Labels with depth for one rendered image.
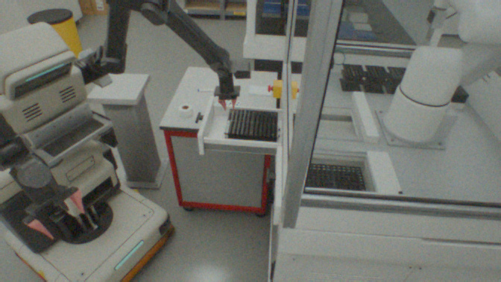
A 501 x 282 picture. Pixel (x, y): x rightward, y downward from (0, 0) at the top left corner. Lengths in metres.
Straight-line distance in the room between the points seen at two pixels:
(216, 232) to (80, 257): 0.77
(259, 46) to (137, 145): 1.01
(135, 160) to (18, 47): 1.32
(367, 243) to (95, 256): 1.30
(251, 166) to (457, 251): 1.03
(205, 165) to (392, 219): 1.10
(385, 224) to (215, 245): 1.25
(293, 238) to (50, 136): 0.86
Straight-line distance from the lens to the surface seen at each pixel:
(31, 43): 1.10
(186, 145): 1.68
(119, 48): 1.09
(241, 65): 1.16
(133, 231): 1.81
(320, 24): 0.56
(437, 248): 1.13
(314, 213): 0.90
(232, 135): 1.33
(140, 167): 2.27
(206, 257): 1.97
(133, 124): 2.02
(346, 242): 1.03
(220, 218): 2.11
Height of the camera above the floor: 1.73
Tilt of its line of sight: 41 degrees down
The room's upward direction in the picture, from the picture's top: 2 degrees clockwise
